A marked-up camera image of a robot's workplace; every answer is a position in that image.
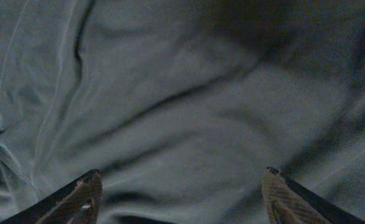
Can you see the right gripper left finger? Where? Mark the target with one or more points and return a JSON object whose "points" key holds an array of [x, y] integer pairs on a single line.
{"points": [[77, 202]]}

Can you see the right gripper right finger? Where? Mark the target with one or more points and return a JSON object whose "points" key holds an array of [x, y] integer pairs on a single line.
{"points": [[288, 202]]}

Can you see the black polo shirt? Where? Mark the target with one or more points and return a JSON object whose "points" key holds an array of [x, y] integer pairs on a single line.
{"points": [[182, 104]]}

